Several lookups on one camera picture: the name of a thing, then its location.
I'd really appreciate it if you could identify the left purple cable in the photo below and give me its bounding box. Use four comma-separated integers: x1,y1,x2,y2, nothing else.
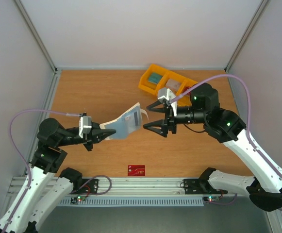
1,109,87,233

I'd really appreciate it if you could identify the grey slotted cable duct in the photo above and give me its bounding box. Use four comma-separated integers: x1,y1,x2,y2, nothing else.
58,197,203,207

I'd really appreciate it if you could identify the red card in bin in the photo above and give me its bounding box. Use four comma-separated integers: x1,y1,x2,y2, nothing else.
184,85,192,91

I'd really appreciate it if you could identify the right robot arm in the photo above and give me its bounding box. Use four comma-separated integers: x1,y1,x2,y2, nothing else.
143,83,282,212

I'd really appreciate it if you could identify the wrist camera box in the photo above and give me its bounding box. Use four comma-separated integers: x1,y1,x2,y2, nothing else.
157,87,178,117
78,116,92,138

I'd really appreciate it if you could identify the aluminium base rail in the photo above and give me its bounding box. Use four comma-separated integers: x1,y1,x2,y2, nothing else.
8,176,250,196

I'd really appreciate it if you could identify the teal card in bin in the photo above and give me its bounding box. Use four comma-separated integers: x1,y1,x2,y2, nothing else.
148,72,163,84

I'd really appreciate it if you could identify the yellow plastic bin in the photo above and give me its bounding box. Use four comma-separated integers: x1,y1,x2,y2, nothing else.
138,64,198,97

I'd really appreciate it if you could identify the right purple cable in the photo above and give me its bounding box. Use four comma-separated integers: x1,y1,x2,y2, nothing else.
169,74,282,214

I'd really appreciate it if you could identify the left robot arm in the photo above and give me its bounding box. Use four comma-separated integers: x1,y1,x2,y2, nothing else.
0,116,116,233

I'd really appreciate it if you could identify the right circuit board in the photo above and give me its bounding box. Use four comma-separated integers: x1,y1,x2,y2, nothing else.
203,196,222,203

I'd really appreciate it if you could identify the purple cable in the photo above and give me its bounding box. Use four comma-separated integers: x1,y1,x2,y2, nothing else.
169,74,282,214
1,109,87,233

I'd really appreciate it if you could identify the circuit board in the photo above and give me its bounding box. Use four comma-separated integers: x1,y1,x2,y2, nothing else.
203,196,222,203
70,196,86,204

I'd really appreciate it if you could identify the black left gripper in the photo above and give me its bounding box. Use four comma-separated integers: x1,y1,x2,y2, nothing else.
57,121,116,150

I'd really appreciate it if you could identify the red VIP card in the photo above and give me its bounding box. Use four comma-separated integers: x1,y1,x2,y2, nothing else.
127,165,146,176

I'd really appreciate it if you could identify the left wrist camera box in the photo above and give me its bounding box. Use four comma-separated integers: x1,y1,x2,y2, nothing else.
78,116,92,138

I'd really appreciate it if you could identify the left circuit board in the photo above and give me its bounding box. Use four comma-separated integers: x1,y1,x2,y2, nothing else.
70,196,86,204

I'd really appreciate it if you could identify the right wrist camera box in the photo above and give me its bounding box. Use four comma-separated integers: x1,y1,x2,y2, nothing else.
157,87,178,117

